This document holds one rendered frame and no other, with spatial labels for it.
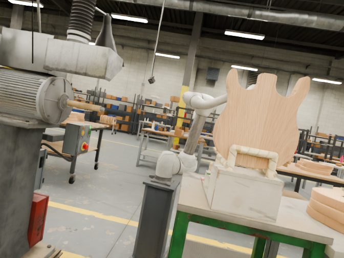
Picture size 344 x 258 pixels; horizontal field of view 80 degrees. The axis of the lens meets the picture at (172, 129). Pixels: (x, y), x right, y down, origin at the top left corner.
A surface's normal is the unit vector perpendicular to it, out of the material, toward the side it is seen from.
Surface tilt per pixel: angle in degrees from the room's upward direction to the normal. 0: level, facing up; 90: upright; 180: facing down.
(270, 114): 92
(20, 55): 90
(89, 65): 90
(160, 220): 90
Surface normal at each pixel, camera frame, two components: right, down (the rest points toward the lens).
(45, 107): 0.79, 0.34
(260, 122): -0.06, 0.08
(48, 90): 0.86, -0.02
